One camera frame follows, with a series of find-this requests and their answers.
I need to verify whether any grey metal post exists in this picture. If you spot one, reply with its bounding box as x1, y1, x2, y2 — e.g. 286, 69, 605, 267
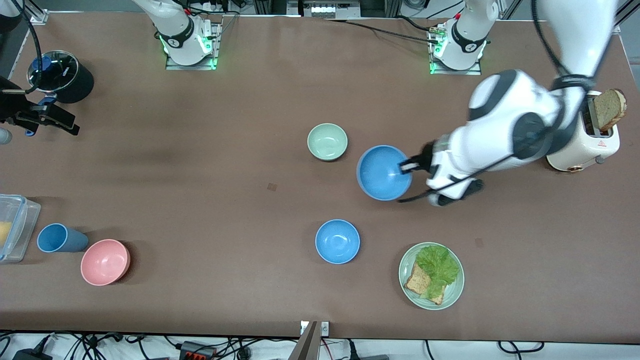
289, 322, 321, 360

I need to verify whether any blue cup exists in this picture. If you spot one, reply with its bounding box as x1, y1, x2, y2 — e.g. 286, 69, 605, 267
37, 223, 90, 253

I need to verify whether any silver metal bracket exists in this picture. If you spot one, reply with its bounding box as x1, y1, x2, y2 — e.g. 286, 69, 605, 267
300, 321, 330, 337

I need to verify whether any brown bread slice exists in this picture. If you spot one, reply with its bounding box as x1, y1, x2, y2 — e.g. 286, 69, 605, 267
592, 88, 628, 132

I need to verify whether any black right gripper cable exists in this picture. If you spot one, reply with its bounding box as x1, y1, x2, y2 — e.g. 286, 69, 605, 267
9, 0, 42, 96

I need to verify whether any cream toaster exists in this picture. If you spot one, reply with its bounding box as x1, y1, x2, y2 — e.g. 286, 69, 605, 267
545, 90, 621, 173

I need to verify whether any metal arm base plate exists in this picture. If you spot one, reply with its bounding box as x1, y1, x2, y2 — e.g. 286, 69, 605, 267
165, 22, 221, 71
428, 25, 483, 76

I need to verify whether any black looped cable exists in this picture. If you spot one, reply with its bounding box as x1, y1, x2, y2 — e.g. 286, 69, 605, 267
497, 341, 545, 354

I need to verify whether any green plate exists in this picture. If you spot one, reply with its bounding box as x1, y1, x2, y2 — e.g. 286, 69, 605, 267
398, 242, 465, 311

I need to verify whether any black orange power adapter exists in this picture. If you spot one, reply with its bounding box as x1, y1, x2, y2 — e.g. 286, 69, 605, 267
180, 341, 217, 360

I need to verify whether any black pot with glass lid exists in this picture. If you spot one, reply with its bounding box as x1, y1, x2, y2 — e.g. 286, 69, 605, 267
26, 50, 95, 104

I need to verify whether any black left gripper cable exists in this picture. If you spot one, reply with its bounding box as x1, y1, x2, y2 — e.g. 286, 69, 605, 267
397, 0, 618, 204

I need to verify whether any blue bowl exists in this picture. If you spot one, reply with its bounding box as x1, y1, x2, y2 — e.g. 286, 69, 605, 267
356, 145, 414, 202
315, 219, 361, 265

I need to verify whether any green lettuce leaf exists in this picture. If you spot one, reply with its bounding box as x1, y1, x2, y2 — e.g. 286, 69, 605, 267
416, 244, 460, 300

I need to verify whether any white power strip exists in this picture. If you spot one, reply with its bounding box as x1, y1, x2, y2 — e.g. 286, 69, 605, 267
287, 0, 362, 20

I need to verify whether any brown toast slice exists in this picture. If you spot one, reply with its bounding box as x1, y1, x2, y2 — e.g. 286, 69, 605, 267
404, 261, 446, 306

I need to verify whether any pink bowl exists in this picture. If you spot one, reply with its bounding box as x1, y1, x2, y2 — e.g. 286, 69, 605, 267
80, 239, 132, 287

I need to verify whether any black cable on table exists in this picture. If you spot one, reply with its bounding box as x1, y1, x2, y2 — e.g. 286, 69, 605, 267
325, 18, 442, 46

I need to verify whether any clear plastic container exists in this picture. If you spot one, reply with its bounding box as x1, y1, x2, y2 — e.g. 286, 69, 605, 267
0, 194, 42, 264

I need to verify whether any green bowl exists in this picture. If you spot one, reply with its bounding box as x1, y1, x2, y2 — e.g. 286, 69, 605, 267
307, 123, 349, 162

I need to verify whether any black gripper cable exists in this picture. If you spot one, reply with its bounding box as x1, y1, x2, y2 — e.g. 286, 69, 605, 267
397, 0, 618, 204
9, 0, 42, 96

